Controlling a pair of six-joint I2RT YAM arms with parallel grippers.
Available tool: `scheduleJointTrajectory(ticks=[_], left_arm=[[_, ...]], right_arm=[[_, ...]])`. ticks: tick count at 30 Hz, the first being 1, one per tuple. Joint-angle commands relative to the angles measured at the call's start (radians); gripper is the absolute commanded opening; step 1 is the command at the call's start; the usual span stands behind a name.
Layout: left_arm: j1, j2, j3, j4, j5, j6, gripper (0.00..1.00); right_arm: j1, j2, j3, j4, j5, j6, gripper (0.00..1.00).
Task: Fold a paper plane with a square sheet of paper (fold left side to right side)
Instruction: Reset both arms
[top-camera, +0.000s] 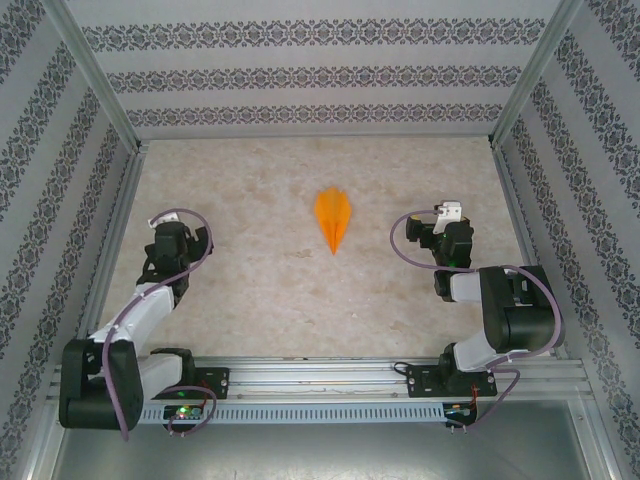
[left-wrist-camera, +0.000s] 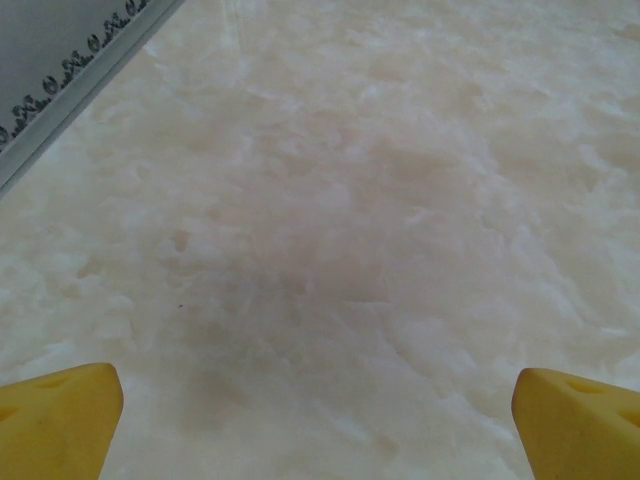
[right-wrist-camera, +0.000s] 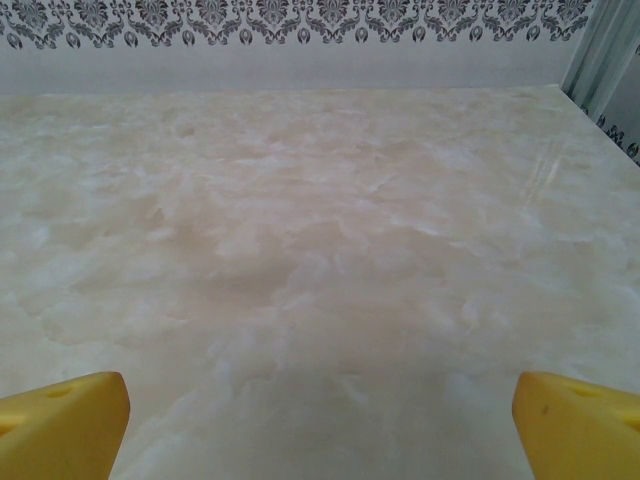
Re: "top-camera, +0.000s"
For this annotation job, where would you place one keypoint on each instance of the orange paper sheet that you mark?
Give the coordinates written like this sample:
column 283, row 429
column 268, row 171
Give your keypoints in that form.
column 334, row 215

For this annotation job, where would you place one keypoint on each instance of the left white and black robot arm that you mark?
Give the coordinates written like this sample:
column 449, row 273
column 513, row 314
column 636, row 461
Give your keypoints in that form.
column 125, row 350

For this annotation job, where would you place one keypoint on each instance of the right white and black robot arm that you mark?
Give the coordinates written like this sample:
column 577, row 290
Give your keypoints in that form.
column 520, row 315

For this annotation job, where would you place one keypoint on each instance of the grey sheet metal tray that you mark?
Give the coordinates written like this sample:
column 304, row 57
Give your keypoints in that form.
column 320, row 455

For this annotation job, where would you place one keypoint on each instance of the thin aluminium crossbar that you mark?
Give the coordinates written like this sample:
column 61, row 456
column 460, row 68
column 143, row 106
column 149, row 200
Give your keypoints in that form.
column 315, row 136

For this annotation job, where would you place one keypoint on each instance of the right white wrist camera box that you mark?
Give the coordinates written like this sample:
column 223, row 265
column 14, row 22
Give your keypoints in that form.
column 447, row 210

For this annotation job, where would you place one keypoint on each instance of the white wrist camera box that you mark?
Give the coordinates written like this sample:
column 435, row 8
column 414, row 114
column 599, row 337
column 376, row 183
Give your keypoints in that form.
column 447, row 210
column 167, row 217

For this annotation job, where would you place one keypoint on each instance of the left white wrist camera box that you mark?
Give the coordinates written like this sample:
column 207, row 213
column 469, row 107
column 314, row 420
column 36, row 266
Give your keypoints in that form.
column 167, row 217

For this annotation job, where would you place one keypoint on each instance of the aluminium side rail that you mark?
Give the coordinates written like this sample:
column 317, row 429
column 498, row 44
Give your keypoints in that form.
column 126, row 200
column 514, row 200

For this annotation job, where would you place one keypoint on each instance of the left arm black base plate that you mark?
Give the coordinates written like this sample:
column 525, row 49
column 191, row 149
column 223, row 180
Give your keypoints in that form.
column 215, row 380

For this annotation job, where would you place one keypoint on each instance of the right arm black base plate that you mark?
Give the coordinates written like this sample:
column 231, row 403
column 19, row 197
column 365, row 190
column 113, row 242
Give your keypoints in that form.
column 420, row 382

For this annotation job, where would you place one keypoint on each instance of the aluminium frame post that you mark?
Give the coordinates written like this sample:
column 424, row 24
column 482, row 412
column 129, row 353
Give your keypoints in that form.
column 100, row 75
column 530, row 75

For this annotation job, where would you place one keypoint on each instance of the wide aluminium base rail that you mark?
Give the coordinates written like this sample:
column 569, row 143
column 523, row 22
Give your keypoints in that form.
column 320, row 380

